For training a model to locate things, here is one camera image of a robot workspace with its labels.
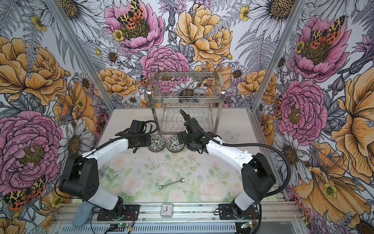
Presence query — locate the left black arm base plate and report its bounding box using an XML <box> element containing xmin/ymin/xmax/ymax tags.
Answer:
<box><xmin>97</xmin><ymin>204</ymin><xmax>140</xmax><ymax>221</ymax></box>

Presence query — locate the aluminium front rail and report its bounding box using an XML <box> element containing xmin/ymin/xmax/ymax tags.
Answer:
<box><xmin>52</xmin><ymin>201</ymin><xmax>302</xmax><ymax>224</ymax></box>

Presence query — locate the silver metal dish rack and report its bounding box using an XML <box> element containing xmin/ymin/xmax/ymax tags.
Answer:
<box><xmin>147</xmin><ymin>72</ymin><xmax>226</xmax><ymax>135</ymax></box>

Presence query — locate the light blue glasses case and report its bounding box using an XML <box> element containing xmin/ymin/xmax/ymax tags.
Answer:
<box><xmin>72</xmin><ymin>201</ymin><xmax>94</xmax><ymax>228</ymax></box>

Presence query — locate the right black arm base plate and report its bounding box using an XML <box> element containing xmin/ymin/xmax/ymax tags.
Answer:
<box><xmin>214</xmin><ymin>203</ymin><xmax>260</xmax><ymax>220</ymax></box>

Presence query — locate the right aluminium corner post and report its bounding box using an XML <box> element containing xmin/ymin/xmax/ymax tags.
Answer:
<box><xmin>250</xmin><ymin>0</ymin><xmax>310</xmax><ymax>112</ymax></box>

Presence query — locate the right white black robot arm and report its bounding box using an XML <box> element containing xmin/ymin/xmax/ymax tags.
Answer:
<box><xmin>177</xmin><ymin>131</ymin><xmax>276</xmax><ymax>215</ymax></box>

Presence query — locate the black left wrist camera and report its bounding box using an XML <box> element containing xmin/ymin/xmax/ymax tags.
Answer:
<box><xmin>128</xmin><ymin>120</ymin><xmax>146</xmax><ymax>134</ymax></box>

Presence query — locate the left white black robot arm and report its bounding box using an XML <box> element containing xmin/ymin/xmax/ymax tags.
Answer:
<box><xmin>58</xmin><ymin>132</ymin><xmax>151</xmax><ymax>216</ymax></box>

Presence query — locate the silver combination wrench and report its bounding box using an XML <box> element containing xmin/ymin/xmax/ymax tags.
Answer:
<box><xmin>159</xmin><ymin>178</ymin><xmax>185</xmax><ymax>190</ymax></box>

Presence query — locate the green geometric pattern bowl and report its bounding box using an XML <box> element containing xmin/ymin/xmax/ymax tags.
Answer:
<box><xmin>148</xmin><ymin>135</ymin><xmax>166</xmax><ymax>153</ymax></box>

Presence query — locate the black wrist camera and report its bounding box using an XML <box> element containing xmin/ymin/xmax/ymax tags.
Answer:
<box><xmin>128</xmin><ymin>120</ymin><xmax>146</xmax><ymax>134</ymax></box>
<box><xmin>180</xmin><ymin>110</ymin><xmax>204</xmax><ymax>138</ymax></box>

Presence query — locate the dark blue petal bowl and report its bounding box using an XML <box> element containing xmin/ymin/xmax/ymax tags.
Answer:
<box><xmin>186</xmin><ymin>143</ymin><xmax>200</xmax><ymax>152</ymax></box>

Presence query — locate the small white square clock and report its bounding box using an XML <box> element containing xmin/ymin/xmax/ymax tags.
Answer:
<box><xmin>160</xmin><ymin>203</ymin><xmax>174</xmax><ymax>218</ymax></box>

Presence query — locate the black corrugated cable conduit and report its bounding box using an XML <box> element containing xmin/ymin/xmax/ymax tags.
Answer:
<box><xmin>217</xmin><ymin>137</ymin><xmax>292</xmax><ymax>198</ymax></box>

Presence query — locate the aluminium corner post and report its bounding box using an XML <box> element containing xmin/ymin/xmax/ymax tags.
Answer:
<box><xmin>46</xmin><ymin>1</ymin><xmax>116</xmax><ymax>112</ymax></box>
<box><xmin>250</xmin><ymin>0</ymin><xmax>310</xmax><ymax>112</ymax></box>

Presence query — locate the black floral pattern bowl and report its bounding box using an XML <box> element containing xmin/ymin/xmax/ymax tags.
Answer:
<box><xmin>166</xmin><ymin>135</ymin><xmax>185</xmax><ymax>153</ymax></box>

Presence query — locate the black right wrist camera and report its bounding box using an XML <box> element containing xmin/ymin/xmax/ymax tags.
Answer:
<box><xmin>180</xmin><ymin>110</ymin><xmax>204</xmax><ymax>138</ymax></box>

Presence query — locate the left aluminium corner post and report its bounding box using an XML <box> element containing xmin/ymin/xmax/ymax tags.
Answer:
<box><xmin>46</xmin><ymin>1</ymin><xmax>116</xmax><ymax>112</ymax></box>

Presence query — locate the green circuit board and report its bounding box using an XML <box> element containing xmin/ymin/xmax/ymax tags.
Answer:
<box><xmin>109</xmin><ymin>223</ymin><xmax>133</xmax><ymax>233</ymax></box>

